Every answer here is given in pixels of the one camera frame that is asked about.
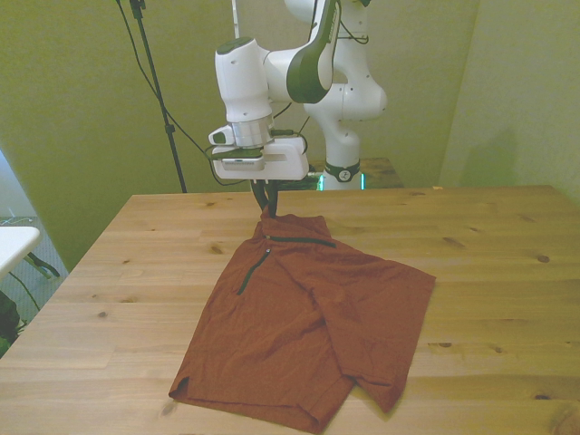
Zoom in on white side table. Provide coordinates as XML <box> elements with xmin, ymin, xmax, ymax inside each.
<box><xmin>0</xmin><ymin>226</ymin><xmax>62</xmax><ymax>280</ymax></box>

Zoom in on black tripod stand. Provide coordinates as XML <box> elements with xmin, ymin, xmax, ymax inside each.
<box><xmin>128</xmin><ymin>0</ymin><xmax>189</xmax><ymax>194</ymax></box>

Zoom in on black tripod cable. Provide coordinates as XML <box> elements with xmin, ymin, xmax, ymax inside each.
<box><xmin>114</xmin><ymin>0</ymin><xmax>251</xmax><ymax>188</ymax></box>

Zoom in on black coiled cable bundle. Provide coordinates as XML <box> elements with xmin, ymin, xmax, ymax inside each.
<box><xmin>275</xmin><ymin>171</ymin><xmax>322</xmax><ymax>192</ymax></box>

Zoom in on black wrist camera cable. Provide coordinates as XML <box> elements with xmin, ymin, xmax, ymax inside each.
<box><xmin>270</xmin><ymin>128</ymin><xmax>310</xmax><ymax>153</ymax></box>

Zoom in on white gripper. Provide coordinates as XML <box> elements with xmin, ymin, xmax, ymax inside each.
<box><xmin>212</xmin><ymin>136</ymin><xmax>311</xmax><ymax>219</ymax></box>

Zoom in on rust red shorts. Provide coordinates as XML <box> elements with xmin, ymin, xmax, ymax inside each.
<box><xmin>168</xmin><ymin>212</ymin><xmax>438</xmax><ymax>434</ymax></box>

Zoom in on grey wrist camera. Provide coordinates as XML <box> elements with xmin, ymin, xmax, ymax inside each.
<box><xmin>211</xmin><ymin>151</ymin><xmax>266</xmax><ymax>174</ymax></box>

